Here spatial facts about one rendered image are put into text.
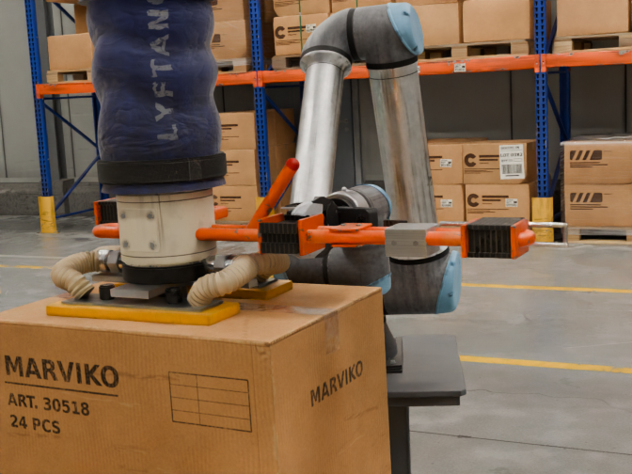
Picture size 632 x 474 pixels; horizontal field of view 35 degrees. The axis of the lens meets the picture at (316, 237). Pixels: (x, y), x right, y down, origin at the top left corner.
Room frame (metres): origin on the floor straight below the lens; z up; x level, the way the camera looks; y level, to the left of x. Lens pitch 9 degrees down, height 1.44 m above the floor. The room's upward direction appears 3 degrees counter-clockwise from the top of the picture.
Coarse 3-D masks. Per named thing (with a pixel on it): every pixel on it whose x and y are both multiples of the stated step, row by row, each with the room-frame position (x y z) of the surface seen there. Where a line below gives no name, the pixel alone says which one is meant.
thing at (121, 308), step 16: (112, 288) 1.68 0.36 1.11; (176, 288) 1.62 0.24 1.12; (64, 304) 1.69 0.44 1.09; (80, 304) 1.67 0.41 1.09; (96, 304) 1.66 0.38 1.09; (112, 304) 1.64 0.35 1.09; (128, 304) 1.63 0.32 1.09; (144, 304) 1.63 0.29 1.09; (160, 304) 1.62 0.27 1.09; (176, 304) 1.61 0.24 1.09; (224, 304) 1.61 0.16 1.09; (128, 320) 1.61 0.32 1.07; (144, 320) 1.60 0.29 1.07; (160, 320) 1.58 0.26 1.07; (176, 320) 1.57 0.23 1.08; (192, 320) 1.55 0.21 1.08; (208, 320) 1.54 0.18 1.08
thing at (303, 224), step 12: (276, 216) 1.66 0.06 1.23; (288, 216) 1.68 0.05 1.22; (312, 216) 1.61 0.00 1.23; (264, 228) 1.60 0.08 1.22; (276, 228) 1.59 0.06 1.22; (288, 228) 1.58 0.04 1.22; (300, 228) 1.58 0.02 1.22; (312, 228) 1.61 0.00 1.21; (264, 240) 1.61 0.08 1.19; (276, 240) 1.60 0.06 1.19; (288, 240) 1.59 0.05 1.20; (300, 240) 1.58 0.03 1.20; (264, 252) 1.60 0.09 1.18; (276, 252) 1.59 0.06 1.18; (288, 252) 1.58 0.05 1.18; (300, 252) 1.58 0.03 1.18
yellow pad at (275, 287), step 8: (272, 280) 1.78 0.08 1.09; (280, 280) 1.79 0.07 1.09; (288, 280) 1.79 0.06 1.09; (240, 288) 1.74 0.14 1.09; (256, 288) 1.73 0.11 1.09; (264, 288) 1.73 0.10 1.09; (272, 288) 1.73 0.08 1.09; (280, 288) 1.75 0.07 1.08; (288, 288) 1.78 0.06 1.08; (224, 296) 1.75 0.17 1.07; (232, 296) 1.74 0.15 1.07; (240, 296) 1.73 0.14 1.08; (248, 296) 1.72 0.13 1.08; (256, 296) 1.72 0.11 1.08; (264, 296) 1.71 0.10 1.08; (272, 296) 1.72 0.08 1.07
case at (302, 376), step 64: (0, 320) 1.68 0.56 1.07; (64, 320) 1.65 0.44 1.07; (256, 320) 1.56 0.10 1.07; (320, 320) 1.55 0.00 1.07; (0, 384) 1.69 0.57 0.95; (64, 384) 1.61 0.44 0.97; (128, 384) 1.55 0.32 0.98; (192, 384) 1.49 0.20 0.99; (256, 384) 1.43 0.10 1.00; (320, 384) 1.54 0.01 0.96; (384, 384) 1.75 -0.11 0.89; (0, 448) 1.70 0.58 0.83; (64, 448) 1.62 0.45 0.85; (128, 448) 1.55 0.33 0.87; (192, 448) 1.49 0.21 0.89; (256, 448) 1.43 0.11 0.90; (320, 448) 1.53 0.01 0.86; (384, 448) 1.74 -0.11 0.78
